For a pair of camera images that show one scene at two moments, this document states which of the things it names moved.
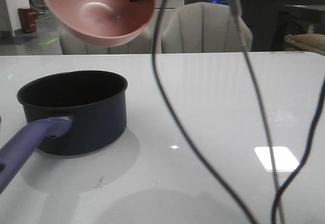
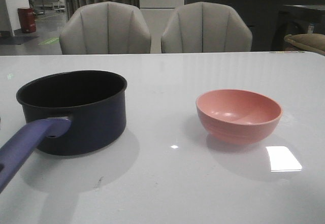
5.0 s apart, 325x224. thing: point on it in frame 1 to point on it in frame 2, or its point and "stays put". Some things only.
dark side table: [298, 20] stays put
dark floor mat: [16, 40] stays put
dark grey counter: [260, 10] stays put
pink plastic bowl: [100, 12] to [237, 117]
